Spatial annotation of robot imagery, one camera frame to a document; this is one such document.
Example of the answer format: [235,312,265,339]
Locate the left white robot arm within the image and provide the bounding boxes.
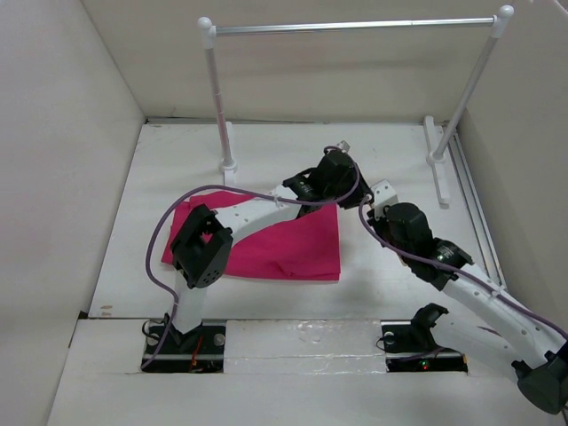
[167,146,374,352]

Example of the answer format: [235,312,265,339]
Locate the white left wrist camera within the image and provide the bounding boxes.
[336,140,351,153]

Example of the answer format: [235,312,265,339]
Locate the pink trousers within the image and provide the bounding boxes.
[160,191,342,282]

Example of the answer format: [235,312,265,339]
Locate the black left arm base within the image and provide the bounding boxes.
[140,320,226,374]

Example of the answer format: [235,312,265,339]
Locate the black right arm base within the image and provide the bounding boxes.
[375,304,469,373]

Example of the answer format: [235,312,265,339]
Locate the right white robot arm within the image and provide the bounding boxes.
[359,202,567,414]

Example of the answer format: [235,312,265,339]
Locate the white clothes rack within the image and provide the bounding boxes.
[193,2,516,207]

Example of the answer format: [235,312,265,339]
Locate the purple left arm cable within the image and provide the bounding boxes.
[146,145,361,369]

